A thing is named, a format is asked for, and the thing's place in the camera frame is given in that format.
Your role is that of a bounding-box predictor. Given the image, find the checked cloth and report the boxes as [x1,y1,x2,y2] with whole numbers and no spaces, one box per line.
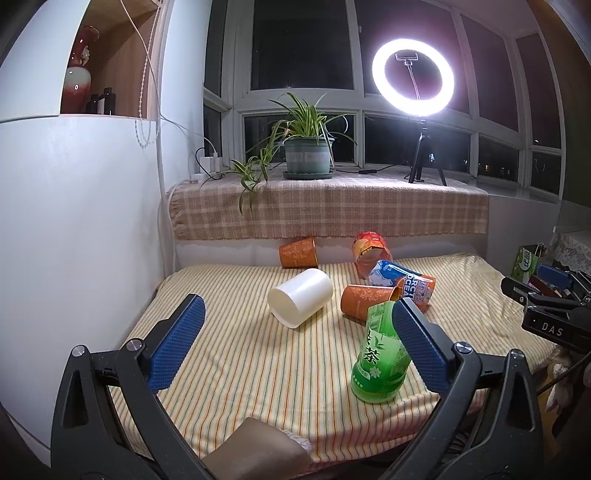
[167,175,490,241]

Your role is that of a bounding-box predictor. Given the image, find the white power strip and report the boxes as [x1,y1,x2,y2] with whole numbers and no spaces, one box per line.
[178,172,223,185]

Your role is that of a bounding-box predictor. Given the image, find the green plant pot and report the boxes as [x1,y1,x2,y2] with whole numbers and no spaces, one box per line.
[283,137,334,175]

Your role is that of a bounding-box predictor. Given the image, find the green tea bottle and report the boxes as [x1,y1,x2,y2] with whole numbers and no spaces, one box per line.
[350,301,411,404]

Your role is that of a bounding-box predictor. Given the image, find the white cable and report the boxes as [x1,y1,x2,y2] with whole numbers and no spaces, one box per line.
[117,0,218,278]

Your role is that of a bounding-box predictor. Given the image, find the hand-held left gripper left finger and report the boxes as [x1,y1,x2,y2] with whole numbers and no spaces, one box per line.
[51,293,218,480]

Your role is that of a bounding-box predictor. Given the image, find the white cup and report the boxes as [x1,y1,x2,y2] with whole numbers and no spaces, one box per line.
[268,268,334,329]

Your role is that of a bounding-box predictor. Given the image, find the red white vase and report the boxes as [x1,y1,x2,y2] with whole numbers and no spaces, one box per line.
[65,25,100,114]

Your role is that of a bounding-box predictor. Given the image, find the lace cloth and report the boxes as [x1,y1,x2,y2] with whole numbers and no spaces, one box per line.
[551,229,591,269]

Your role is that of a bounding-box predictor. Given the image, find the phone clamp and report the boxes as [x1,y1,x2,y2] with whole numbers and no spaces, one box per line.
[396,52,422,102]

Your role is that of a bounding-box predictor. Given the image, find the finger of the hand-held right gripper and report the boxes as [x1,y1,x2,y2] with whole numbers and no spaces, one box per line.
[536,264,583,291]
[501,275,578,308]

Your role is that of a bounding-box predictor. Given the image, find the green pot saucer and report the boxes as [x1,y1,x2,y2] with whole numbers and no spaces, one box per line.
[282,169,335,181]

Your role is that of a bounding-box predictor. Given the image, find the white cabinet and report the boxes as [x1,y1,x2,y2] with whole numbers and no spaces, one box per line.
[0,0,206,468]

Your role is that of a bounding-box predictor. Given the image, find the spider plant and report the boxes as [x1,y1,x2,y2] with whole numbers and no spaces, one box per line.
[203,92,358,214]

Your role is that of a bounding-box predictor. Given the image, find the black tripod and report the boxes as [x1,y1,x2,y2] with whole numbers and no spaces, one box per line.
[407,120,448,186]

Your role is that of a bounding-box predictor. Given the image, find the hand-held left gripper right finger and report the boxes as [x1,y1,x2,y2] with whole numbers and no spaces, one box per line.
[388,298,546,480]

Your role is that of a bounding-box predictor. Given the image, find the brown cushion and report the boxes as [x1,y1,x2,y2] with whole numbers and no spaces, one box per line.
[201,418,315,480]

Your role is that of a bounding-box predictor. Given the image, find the orange patterned paper cup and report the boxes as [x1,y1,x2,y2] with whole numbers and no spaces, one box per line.
[278,236,319,269]
[341,284,404,321]

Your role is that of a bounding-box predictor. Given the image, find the red orange plastic bottle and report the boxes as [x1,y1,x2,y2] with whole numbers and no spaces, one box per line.
[352,231,393,282]

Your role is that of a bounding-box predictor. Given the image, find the ring light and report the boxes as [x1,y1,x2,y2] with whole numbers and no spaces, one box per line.
[372,38,455,121]

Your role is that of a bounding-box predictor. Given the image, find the white plug chargers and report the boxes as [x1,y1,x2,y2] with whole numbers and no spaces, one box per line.
[196,147,223,172]

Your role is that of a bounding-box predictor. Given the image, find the green carton box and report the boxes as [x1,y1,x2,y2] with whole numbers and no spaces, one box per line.
[510,247,541,283]

